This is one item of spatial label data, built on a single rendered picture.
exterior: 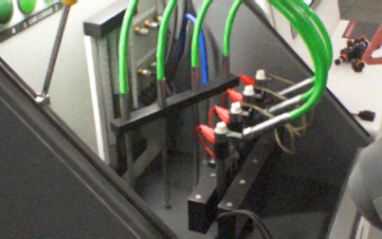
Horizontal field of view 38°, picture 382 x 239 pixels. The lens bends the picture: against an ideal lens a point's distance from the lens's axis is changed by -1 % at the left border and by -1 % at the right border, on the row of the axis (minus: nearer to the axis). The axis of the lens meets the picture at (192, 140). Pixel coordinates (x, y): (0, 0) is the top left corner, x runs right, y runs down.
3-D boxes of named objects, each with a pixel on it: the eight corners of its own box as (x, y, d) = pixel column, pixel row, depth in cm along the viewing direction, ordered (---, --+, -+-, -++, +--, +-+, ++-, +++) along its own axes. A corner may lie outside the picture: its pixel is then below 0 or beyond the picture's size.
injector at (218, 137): (234, 227, 113) (237, 137, 102) (211, 220, 114) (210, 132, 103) (239, 218, 115) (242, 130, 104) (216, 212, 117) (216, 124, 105)
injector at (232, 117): (246, 203, 119) (250, 117, 108) (225, 197, 121) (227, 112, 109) (251, 195, 121) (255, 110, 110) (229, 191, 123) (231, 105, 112)
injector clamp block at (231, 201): (234, 268, 114) (236, 210, 105) (189, 255, 117) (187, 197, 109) (281, 176, 140) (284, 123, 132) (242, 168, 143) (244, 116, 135)
